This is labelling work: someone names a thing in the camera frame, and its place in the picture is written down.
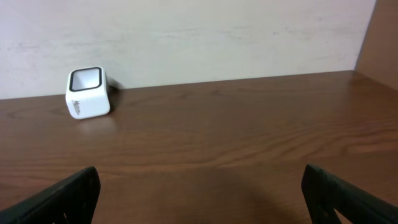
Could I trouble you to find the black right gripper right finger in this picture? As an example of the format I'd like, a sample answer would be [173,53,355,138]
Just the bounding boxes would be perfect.
[301,164,397,223]

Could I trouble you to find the white barcode scanner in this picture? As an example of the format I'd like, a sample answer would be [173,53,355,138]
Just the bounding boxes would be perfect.
[65,67,111,119]

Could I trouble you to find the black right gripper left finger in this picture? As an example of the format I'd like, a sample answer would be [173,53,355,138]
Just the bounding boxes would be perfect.
[1,167,101,224]

